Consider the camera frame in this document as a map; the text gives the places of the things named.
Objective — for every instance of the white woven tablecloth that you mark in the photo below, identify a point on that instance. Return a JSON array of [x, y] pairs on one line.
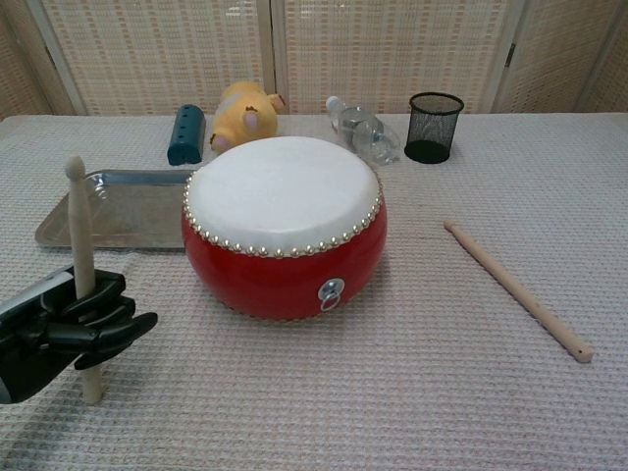
[[441, 392]]

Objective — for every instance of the clear plastic water bottle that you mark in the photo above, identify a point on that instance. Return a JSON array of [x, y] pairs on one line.
[[363, 132]]

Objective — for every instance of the stainless steel tray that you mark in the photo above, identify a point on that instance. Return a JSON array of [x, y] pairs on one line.
[[132, 211]]

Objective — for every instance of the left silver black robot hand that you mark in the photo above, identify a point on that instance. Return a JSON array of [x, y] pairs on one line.
[[44, 338]]

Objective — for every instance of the wooden drumstick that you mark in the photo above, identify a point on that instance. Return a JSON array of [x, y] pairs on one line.
[[515, 289], [78, 221]]

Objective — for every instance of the teal block with holes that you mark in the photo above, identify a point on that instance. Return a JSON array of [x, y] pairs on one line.
[[186, 137]]

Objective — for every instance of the bamboo folding screen panel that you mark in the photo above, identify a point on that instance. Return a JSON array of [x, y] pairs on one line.
[[620, 73], [554, 54], [392, 49], [19, 59], [162, 49]]

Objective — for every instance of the black screen hinge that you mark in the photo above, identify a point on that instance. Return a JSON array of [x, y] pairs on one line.
[[510, 55]]

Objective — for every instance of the yellow plush toy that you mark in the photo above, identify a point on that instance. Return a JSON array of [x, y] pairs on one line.
[[240, 113]]

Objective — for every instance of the red drum white skin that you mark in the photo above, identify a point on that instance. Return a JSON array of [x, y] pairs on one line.
[[279, 196]]

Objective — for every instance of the black mesh pen cup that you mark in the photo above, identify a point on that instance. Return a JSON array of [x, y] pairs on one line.
[[434, 127]]

